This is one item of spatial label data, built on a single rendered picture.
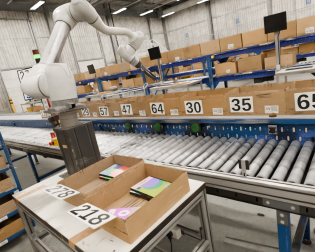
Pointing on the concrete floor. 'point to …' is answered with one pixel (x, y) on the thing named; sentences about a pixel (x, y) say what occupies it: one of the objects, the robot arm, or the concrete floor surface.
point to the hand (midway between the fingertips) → (152, 76)
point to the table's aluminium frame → (204, 243)
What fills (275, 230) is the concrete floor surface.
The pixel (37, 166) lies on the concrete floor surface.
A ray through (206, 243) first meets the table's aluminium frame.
